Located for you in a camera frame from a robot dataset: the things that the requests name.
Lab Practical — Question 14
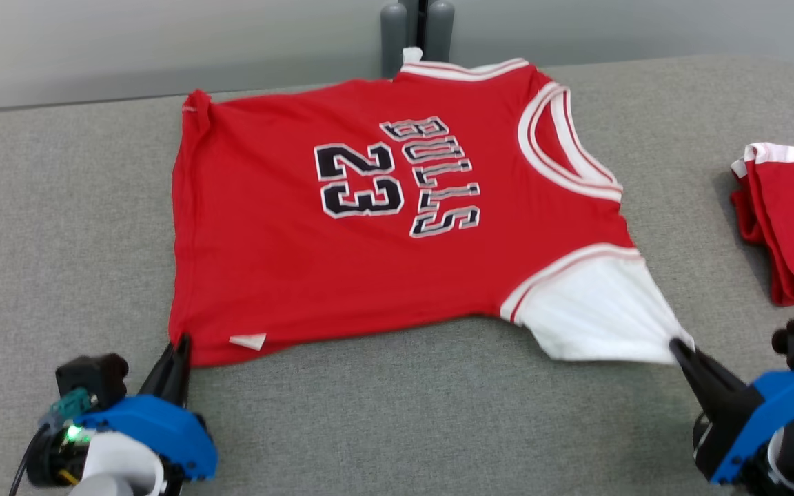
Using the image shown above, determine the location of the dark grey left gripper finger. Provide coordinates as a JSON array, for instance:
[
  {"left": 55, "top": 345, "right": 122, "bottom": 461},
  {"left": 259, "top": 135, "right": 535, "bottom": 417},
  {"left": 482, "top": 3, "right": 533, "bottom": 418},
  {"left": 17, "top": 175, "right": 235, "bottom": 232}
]
[
  {"left": 175, "top": 334, "right": 193, "bottom": 409},
  {"left": 138, "top": 339, "right": 181, "bottom": 402}
]

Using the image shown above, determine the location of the left camera cable green plug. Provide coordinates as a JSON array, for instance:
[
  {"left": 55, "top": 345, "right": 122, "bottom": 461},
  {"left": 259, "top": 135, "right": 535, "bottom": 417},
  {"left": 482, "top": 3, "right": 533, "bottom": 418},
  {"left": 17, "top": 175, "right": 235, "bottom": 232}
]
[{"left": 10, "top": 387, "right": 92, "bottom": 496}]

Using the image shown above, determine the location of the red Bulls 23 jersey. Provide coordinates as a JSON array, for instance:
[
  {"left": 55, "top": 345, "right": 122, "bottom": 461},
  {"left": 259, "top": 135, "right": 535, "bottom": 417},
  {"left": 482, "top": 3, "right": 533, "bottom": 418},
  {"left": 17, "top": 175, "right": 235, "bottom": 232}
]
[{"left": 168, "top": 47, "right": 695, "bottom": 368}]

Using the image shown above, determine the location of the grey metal partition post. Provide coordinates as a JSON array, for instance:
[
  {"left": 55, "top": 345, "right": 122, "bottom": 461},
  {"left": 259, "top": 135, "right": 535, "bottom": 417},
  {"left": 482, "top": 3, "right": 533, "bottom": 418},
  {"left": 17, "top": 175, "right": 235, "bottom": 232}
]
[{"left": 380, "top": 0, "right": 455, "bottom": 80}]

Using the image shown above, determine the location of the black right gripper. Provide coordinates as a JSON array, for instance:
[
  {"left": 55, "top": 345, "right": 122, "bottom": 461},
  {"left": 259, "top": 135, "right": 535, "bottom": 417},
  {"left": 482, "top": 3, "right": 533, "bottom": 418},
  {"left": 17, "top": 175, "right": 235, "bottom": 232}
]
[{"left": 669, "top": 337, "right": 764, "bottom": 482}]

